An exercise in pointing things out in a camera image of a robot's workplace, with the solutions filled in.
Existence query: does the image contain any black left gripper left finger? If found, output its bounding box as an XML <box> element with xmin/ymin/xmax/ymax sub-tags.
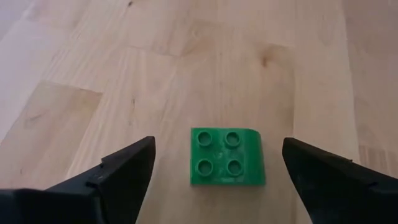
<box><xmin>45</xmin><ymin>136</ymin><xmax>156</xmax><ymax>224</ymax></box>

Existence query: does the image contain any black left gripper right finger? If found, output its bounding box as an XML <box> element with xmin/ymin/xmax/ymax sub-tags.
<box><xmin>282</xmin><ymin>137</ymin><xmax>398</xmax><ymax>224</ymax></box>

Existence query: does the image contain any green 2x2 toy brick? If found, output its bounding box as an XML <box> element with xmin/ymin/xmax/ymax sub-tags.
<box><xmin>190</xmin><ymin>127</ymin><xmax>267</xmax><ymax>187</ymax></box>

